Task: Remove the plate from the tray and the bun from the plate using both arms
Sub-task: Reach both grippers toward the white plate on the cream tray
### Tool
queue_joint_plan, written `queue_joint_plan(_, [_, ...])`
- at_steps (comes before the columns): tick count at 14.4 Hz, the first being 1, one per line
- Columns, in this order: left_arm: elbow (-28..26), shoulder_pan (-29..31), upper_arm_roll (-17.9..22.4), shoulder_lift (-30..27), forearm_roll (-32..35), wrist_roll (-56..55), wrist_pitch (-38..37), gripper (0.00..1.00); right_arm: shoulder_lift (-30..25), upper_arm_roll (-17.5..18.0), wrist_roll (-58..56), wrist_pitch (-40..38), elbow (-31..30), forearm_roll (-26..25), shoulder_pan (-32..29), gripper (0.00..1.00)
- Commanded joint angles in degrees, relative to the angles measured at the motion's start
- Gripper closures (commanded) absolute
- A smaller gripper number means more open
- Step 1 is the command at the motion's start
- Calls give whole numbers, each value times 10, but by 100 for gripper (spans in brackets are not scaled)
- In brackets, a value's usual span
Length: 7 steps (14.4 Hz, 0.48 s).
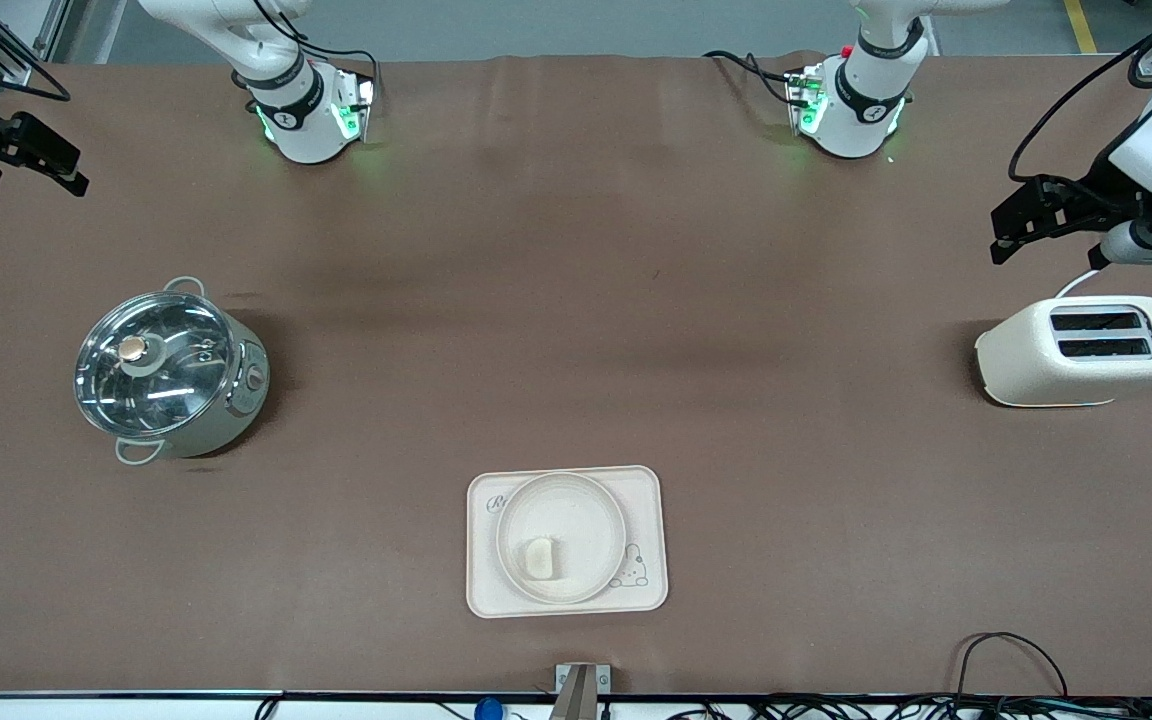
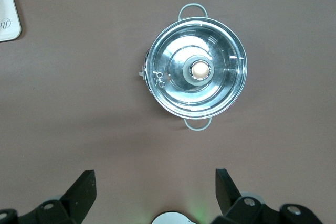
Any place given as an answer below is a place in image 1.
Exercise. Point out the round beige plate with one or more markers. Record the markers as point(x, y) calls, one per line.
point(566, 515)

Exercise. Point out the beige rabbit print tray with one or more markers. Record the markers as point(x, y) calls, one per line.
point(648, 500)

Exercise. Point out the grey metal table bracket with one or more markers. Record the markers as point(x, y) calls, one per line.
point(581, 685)

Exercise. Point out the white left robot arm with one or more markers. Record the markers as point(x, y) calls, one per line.
point(856, 112)

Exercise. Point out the green lit connector board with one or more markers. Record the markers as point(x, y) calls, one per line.
point(804, 100)
point(354, 105)

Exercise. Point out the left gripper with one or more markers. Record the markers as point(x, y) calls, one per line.
point(1099, 196)

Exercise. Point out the glass pot lid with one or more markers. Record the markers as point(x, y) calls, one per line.
point(156, 365)

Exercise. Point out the stainless steel electric pot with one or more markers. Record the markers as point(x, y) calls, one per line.
point(236, 405)

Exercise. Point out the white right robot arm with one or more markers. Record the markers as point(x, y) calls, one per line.
point(298, 122)

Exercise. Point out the blue round cap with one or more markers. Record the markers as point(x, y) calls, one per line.
point(488, 710)

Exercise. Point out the small white steamed bun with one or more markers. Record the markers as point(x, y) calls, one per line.
point(540, 558)

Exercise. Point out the cream two-slot toaster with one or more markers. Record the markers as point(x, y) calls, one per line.
point(1036, 360)

